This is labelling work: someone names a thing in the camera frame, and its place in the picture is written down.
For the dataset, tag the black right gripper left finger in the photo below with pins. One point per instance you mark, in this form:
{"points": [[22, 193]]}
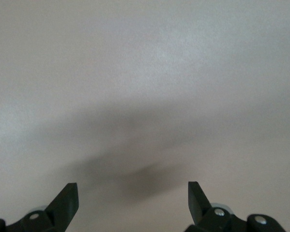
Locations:
{"points": [[60, 210]]}

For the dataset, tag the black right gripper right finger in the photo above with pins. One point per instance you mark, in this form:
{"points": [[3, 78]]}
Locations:
{"points": [[199, 207]]}

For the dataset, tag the brown table cover sheet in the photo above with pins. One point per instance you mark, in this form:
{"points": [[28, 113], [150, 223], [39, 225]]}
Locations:
{"points": [[144, 72]]}

